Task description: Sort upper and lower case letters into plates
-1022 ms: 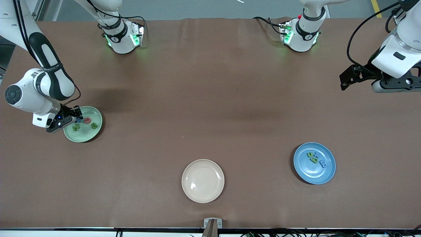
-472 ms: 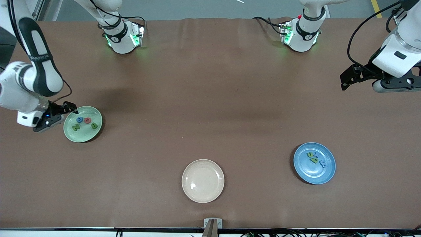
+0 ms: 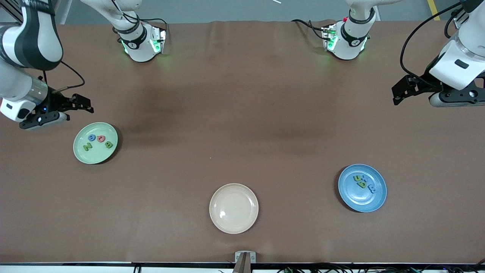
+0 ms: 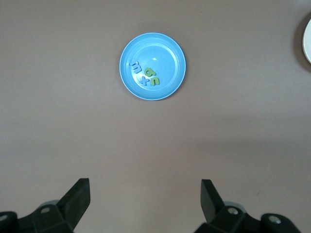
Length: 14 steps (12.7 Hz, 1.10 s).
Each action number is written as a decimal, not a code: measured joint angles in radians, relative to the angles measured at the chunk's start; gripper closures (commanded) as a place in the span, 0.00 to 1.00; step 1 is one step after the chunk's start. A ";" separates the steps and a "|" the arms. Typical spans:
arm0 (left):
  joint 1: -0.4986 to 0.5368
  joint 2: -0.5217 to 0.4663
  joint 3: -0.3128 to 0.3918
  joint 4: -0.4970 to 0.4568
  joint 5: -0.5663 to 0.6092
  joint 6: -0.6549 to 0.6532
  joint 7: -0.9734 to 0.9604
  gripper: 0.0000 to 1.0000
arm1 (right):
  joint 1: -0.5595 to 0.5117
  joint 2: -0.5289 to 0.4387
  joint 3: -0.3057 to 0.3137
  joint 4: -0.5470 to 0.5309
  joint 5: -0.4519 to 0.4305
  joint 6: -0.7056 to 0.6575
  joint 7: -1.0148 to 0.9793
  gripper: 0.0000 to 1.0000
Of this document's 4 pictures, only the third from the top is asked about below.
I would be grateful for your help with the blue round plate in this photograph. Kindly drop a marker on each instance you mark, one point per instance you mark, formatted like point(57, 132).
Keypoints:
point(356, 201)

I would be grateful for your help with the blue foam letter x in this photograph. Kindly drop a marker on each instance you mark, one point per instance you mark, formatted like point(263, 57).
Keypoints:
point(366, 178)

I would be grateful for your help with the brown table cover sheet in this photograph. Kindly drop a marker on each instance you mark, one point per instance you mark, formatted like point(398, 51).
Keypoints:
point(265, 94)

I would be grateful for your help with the green foam letter u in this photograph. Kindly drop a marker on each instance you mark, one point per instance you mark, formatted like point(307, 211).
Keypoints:
point(355, 178)

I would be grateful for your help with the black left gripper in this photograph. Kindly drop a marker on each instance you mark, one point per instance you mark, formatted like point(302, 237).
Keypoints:
point(425, 82)

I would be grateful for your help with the beige round plate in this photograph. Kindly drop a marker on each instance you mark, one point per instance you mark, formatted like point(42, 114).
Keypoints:
point(233, 208)

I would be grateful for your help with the green foam letter N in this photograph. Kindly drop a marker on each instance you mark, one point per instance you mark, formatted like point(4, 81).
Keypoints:
point(87, 146)

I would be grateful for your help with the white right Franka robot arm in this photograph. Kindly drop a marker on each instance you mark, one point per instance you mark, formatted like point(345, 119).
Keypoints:
point(142, 51)

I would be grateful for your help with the green foam letter B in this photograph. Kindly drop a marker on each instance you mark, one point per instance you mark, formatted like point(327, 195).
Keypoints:
point(109, 145)

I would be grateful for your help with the red foam letter Q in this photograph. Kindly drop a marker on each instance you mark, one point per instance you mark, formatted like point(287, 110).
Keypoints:
point(99, 139)

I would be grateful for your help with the blue foam letter m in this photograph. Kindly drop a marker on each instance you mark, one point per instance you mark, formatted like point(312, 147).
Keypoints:
point(372, 189)

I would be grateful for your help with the silver aluminium frame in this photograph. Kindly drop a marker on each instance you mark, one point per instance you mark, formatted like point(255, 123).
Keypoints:
point(11, 11)

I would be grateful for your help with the blue foam letter G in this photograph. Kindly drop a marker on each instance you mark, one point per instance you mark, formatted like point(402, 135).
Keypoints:
point(89, 137)

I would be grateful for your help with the green round plate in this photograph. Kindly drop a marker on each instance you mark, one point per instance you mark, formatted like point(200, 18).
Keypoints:
point(94, 156)

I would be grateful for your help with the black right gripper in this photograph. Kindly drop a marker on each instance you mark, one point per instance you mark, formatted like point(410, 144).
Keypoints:
point(55, 103)

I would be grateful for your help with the metal camera pole bracket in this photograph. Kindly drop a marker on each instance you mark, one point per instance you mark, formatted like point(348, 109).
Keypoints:
point(238, 257)

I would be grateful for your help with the green foam letter a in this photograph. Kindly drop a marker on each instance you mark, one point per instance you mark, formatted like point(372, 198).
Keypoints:
point(363, 185)

